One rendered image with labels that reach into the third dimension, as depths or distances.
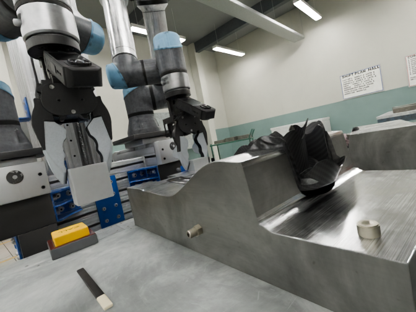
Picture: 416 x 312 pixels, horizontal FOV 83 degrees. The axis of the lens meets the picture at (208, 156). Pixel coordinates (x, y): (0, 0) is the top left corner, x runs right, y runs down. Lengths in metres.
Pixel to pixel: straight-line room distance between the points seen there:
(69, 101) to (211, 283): 0.32
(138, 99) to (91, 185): 0.73
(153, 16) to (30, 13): 0.64
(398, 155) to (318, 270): 0.43
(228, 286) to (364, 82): 7.48
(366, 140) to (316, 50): 7.51
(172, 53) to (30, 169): 0.48
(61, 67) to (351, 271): 0.36
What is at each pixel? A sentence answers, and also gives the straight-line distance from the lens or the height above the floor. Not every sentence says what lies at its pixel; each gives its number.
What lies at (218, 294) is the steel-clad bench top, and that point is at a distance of 0.28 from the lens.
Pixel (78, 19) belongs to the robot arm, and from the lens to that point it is 0.62.
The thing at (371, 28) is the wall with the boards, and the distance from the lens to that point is 7.86.
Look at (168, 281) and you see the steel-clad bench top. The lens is 0.33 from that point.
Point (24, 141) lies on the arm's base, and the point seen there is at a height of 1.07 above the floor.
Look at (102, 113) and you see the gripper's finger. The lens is 0.42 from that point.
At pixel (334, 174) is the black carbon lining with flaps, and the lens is 0.35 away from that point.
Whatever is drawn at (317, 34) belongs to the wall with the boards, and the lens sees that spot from 8.17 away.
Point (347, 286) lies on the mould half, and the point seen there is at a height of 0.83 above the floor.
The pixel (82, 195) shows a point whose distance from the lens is 0.38.
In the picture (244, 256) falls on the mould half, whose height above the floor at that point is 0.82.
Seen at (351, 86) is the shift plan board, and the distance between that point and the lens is 7.70.
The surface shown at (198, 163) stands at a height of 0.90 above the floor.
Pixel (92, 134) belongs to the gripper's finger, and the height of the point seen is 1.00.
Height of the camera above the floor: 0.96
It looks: 4 degrees down
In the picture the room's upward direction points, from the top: 11 degrees counter-clockwise
